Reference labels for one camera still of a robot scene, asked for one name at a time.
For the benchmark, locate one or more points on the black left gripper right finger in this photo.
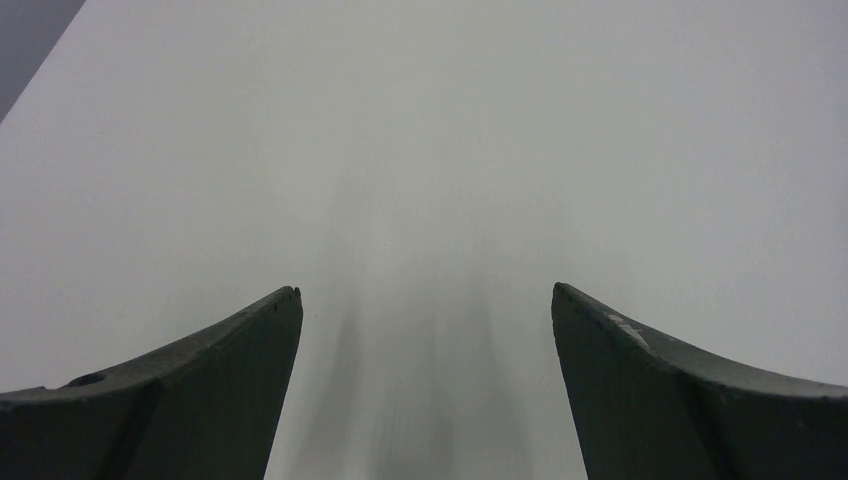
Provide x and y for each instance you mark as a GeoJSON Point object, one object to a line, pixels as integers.
{"type": "Point", "coordinates": [647, 405]}

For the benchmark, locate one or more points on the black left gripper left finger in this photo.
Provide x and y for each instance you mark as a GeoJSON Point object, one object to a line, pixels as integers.
{"type": "Point", "coordinates": [206, 406]}

